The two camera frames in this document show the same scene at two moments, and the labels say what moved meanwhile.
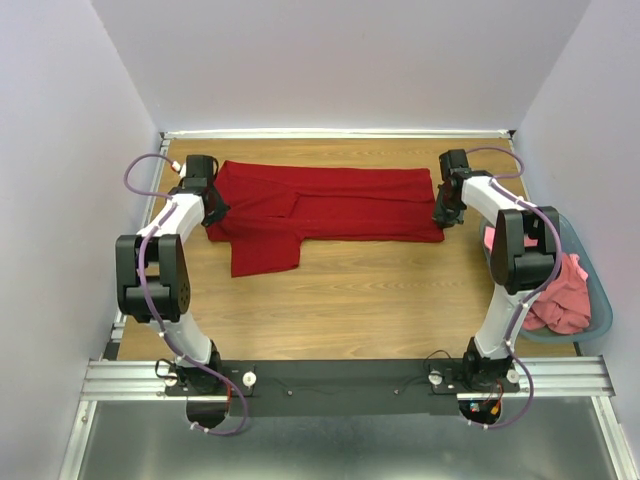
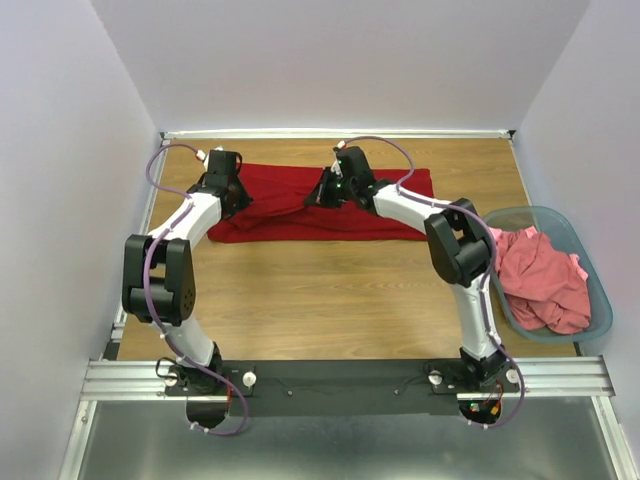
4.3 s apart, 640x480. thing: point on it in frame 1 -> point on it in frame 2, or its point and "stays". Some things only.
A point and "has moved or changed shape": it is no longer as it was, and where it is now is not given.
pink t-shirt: (564, 305) stays
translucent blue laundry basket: (599, 301) stays
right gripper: (442, 219) -> (318, 197)
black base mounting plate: (344, 388) stays
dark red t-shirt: (276, 207) has moved or changed shape
